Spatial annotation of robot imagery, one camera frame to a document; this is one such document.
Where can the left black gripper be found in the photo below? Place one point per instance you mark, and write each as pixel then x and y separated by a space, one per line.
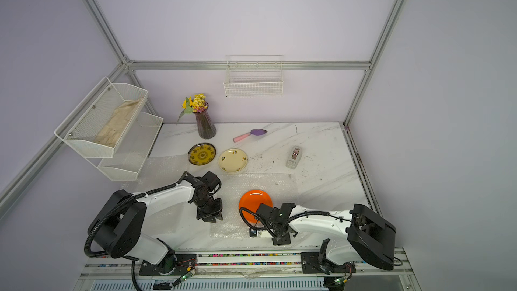
pixel 216 213

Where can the pink purple scoop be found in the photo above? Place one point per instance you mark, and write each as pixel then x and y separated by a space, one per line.
pixel 252 132

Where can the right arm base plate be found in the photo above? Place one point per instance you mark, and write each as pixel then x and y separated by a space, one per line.
pixel 315 262

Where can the grey tape dispenser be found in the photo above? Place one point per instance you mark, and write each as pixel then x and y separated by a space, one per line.
pixel 294 157

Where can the clear bubble wrap sheet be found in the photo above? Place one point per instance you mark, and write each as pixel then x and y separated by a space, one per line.
pixel 280 187

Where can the orange plate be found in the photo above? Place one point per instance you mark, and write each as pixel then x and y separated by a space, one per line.
pixel 251 200

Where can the cream yellow plate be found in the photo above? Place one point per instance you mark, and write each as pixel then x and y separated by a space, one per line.
pixel 233 160

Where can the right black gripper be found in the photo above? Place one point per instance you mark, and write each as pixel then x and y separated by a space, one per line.
pixel 281 240

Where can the beige folded cloth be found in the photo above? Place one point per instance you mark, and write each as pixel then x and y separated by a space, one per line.
pixel 113 130

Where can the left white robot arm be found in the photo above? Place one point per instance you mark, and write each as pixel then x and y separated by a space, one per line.
pixel 117 229

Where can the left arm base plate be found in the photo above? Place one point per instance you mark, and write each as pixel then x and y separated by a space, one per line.
pixel 173 265

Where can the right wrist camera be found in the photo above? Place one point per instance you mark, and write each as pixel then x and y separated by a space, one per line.
pixel 254 233

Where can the white mesh upper shelf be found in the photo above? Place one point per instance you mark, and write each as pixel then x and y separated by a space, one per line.
pixel 81 127

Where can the white wire wall basket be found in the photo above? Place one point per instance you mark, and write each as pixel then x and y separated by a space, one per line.
pixel 249 76

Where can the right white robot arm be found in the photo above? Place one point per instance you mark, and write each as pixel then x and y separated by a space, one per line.
pixel 350 235

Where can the white mesh lower shelf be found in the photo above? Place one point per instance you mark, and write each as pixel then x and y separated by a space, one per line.
pixel 135 147

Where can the white mesh shelf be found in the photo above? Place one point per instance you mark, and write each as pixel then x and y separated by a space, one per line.
pixel 135 147
pixel 81 127

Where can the dark yellow patterned plate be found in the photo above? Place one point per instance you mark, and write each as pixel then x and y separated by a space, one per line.
pixel 202 154

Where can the yellow flower bouquet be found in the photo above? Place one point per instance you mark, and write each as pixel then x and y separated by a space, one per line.
pixel 194 105

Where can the dark glass vase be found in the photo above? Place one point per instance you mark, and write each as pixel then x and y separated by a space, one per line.
pixel 205 126

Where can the aluminium mounting rail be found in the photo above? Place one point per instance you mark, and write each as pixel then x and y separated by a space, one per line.
pixel 238 264

